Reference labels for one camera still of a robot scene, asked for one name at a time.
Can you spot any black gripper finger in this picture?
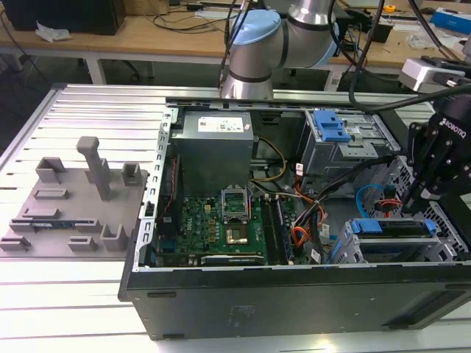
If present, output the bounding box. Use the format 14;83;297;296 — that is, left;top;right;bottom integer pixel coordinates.
401;123;433;213
419;141;456;202

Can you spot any red disk wire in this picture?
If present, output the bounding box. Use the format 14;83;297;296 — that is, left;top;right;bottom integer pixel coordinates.
378;198;405;215

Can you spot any hard disk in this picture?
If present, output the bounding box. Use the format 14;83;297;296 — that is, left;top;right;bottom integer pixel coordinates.
350;216;438;240

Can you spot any grey metal disk bay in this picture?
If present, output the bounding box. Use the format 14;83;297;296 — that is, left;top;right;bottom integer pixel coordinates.
330;154;471;264

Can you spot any RAM slot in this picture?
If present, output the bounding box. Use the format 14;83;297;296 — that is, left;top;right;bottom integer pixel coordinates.
275;195;296;264
261;195;283;265

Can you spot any grey optical drive cage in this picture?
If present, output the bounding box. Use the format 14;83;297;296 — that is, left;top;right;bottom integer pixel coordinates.
300;108;400;178

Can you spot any blue plastic drive latch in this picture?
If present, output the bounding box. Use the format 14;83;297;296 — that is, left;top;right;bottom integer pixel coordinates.
314;110;353;143

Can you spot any clear plastic bag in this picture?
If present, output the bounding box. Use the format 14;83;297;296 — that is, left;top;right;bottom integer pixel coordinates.
406;29;439;49

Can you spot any blue cardboard box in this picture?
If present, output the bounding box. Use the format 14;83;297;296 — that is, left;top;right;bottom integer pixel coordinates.
430;9;471;36

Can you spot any small black device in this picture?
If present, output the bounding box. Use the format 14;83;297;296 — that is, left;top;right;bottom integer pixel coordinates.
368;18;394;43

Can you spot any CPU socket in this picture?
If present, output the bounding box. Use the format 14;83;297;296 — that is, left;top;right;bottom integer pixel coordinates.
224;226;250;246

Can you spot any metal socket cover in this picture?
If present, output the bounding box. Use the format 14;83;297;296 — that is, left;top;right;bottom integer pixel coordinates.
219;187;252;222

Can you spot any grey power supply unit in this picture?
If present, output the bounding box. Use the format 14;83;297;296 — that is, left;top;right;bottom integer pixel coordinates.
171;112;255;193

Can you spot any black open PC case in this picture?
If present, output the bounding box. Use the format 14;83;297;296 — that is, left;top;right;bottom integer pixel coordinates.
117;96;471;341

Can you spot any green motherboard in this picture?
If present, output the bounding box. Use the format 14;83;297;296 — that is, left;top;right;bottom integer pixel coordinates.
154;190;306;266

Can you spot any wooden desk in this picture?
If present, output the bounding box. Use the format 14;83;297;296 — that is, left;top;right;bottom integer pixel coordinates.
0;7;471;78

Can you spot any grey parts rack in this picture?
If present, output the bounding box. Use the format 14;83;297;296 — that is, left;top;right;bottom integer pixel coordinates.
0;135;150;258

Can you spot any dark RAM stick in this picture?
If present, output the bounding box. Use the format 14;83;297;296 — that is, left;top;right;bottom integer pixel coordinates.
10;218;95;231

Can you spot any black box on desk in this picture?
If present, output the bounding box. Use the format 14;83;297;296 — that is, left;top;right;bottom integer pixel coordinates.
2;0;126;36

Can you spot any crumpled white paper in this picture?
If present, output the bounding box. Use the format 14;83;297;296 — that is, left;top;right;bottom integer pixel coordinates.
35;21;73;43

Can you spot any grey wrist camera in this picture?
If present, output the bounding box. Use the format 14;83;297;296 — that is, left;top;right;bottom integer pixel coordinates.
399;56;469;93

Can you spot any black sleeved cable bundle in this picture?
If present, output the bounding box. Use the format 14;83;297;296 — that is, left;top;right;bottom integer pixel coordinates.
294;154;400;231

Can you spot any thick black gripper cable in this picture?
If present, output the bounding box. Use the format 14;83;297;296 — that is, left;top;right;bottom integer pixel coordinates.
347;0;471;112

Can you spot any black hose copper end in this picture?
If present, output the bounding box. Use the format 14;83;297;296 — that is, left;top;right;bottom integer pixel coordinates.
408;0;465;60

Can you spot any blue hanging cable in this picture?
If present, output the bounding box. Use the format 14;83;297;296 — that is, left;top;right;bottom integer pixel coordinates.
345;28;369;74

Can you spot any yellow and black power cable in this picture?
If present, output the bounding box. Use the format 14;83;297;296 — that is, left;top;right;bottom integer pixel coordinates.
249;135;288;183

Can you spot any orange and red wire bundle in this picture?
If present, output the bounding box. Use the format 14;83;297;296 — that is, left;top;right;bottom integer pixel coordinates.
291;226;314;250

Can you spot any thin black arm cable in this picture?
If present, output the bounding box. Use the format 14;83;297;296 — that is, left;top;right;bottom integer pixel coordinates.
216;0;255;86

